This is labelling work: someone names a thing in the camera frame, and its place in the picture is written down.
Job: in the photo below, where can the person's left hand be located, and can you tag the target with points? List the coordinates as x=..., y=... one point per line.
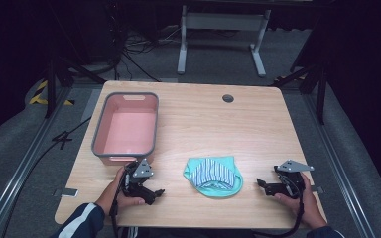
x=119, y=193

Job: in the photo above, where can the grey metal desk frame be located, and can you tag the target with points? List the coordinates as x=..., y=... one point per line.
x=223, y=36

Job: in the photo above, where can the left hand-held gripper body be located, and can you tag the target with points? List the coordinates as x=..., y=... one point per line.
x=135, y=178

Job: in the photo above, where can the teal striped underwear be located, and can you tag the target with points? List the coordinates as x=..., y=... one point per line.
x=213, y=177

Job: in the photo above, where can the person's right hand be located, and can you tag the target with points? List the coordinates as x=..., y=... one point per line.
x=302, y=205

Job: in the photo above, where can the aluminium floor rail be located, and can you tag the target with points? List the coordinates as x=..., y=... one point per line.
x=23, y=165
x=337, y=165

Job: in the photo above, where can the yellow black hazard tape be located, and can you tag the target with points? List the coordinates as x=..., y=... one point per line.
x=43, y=95

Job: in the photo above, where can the pink plastic basket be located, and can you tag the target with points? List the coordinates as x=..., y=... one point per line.
x=127, y=127

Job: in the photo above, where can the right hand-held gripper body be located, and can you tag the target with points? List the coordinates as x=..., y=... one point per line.
x=289, y=180

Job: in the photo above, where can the black tripod stand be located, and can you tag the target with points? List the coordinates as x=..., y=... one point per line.
x=311, y=82
x=63, y=76

